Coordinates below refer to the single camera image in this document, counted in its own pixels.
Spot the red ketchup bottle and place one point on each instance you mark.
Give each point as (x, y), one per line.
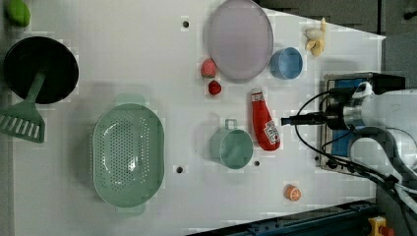
(265, 130)

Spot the peeled banana toy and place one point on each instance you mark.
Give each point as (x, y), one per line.
(316, 39)

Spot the black frying pan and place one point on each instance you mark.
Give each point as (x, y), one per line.
(37, 54)

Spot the green oval strainer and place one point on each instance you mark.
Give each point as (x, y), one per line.
(128, 154)

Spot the black toaster oven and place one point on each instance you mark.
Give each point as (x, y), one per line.
(336, 142)

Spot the blue bowl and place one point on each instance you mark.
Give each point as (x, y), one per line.
(286, 64)

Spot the red strawberry toy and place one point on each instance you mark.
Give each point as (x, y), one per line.
(214, 88)

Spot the green slotted spatula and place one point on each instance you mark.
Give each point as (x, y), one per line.
(22, 120)

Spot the pink strawberry toy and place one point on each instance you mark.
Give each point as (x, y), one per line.
(208, 69)

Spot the yellow emergency stop button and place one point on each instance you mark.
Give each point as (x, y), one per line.
(379, 227)

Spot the green metal cup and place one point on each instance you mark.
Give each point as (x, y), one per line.
(231, 146)

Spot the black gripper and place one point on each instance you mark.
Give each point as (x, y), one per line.
(333, 115)

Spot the lavender round plate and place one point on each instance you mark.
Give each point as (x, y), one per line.
(240, 39)

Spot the green lime toy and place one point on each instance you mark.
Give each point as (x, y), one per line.
(18, 13)

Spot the blue metal frame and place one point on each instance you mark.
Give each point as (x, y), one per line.
(342, 220)

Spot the orange slice toy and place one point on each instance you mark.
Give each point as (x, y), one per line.
(292, 193)

